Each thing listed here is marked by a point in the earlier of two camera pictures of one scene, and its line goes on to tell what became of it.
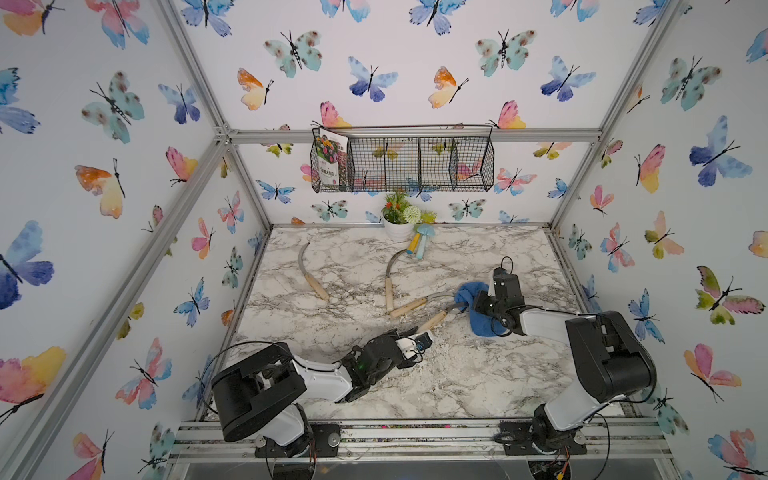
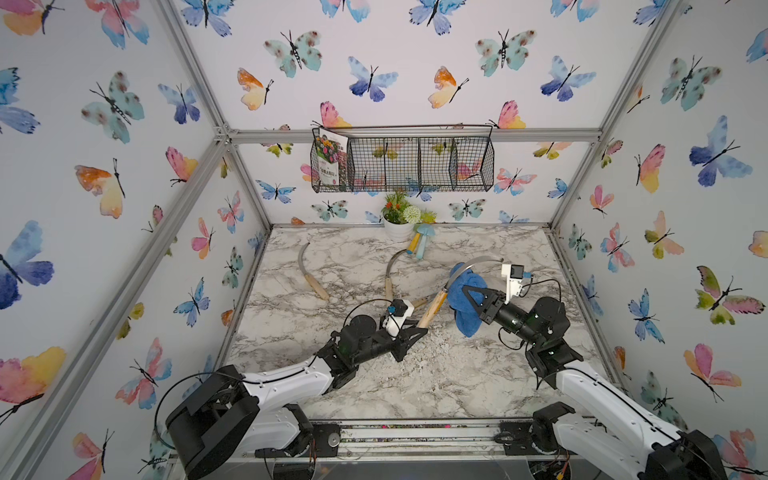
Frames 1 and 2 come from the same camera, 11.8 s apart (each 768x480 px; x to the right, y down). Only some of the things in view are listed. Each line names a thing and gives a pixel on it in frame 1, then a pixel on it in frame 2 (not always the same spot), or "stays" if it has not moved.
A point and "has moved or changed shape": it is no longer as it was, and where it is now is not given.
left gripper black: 391,338 to 402,344
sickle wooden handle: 308,277 stays
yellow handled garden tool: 413,243 stays
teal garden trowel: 426,230 stays
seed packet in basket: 331,150 stays
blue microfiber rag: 481,324 has moved or changed shape
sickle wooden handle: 433,322 to 442,295
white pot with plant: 399,218 stays
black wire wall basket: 402,158 stays
